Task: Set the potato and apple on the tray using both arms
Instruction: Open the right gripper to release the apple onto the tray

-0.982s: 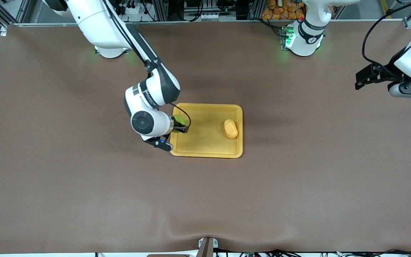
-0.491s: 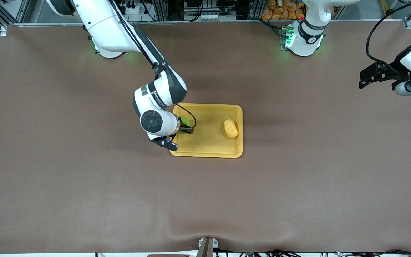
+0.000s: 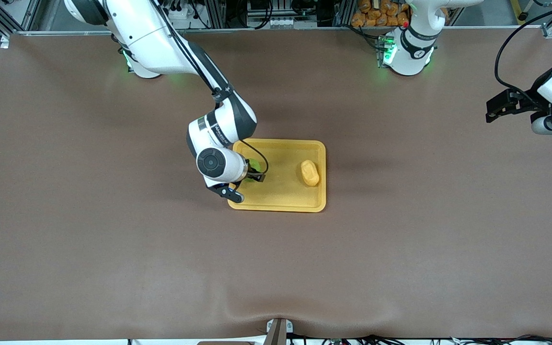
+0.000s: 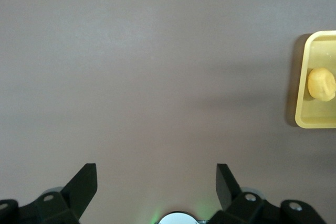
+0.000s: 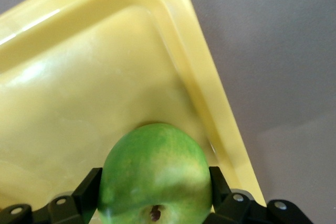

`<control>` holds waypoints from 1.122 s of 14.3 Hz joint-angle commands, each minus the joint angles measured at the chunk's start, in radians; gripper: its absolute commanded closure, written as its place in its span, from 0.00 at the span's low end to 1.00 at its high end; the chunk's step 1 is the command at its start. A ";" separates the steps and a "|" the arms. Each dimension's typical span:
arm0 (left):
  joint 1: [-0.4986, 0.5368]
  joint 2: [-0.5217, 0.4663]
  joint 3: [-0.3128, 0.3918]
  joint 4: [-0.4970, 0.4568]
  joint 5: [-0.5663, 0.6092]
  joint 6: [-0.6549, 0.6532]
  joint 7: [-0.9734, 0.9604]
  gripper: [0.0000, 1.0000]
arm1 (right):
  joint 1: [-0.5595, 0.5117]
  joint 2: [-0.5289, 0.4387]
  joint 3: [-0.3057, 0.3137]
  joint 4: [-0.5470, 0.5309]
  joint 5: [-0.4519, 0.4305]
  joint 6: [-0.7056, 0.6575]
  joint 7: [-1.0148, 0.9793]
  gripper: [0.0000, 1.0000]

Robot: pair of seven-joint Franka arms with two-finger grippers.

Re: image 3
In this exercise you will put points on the brown table mat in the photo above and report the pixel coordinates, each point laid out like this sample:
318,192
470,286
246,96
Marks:
161,263

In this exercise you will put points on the pile of orange snacks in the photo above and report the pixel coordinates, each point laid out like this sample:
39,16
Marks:
376,17

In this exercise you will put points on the white power strip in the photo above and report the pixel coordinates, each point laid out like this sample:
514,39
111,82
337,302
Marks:
182,14

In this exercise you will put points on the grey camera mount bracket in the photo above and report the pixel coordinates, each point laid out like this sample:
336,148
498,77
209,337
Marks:
278,333

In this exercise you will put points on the yellow potato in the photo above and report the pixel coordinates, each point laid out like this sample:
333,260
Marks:
310,173

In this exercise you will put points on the yellow plastic tray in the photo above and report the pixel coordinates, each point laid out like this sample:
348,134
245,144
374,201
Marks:
281,196

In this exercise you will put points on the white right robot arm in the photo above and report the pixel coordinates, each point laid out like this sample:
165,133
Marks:
151,43

